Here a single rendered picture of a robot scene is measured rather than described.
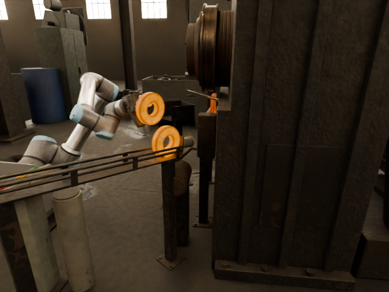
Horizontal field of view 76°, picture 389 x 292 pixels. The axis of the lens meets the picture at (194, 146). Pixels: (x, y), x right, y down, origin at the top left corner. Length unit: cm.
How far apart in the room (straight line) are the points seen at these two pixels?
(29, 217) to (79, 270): 34
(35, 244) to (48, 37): 400
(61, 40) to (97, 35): 806
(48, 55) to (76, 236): 401
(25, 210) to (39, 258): 25
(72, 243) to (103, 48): 1177
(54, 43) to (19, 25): 997
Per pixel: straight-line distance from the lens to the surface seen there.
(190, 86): 395
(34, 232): 134
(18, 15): 1488
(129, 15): 849
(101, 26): 1281
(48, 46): 499
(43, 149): 200
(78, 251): 135
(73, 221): 125
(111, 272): 156
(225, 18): 141
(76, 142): 199
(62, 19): 919
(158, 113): 123
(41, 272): 147
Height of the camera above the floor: 108
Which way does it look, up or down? 20 degrees down
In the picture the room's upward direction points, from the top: straight up
